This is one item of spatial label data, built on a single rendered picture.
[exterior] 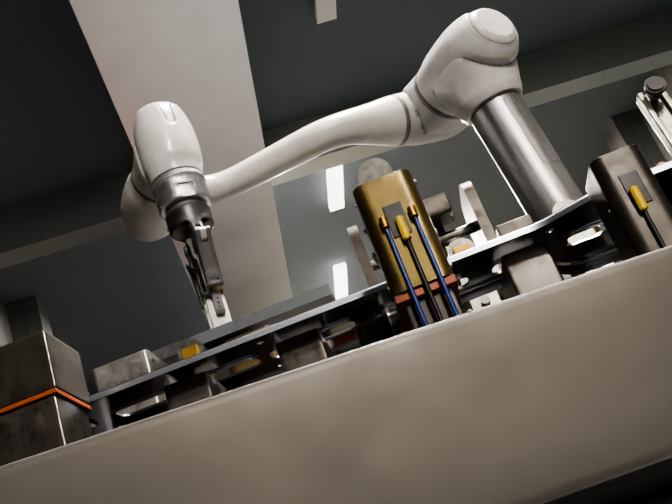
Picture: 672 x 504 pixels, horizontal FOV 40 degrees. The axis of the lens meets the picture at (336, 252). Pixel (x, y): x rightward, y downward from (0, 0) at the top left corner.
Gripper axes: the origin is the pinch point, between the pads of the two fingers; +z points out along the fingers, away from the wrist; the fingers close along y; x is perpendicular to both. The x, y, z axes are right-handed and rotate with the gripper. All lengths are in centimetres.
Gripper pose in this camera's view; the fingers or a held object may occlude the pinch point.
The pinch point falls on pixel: (219, 320)
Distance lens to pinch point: 145.3
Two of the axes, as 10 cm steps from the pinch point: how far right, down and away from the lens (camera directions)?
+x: 9.2, -1.7, 3.6
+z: 3.2, 8.6, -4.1
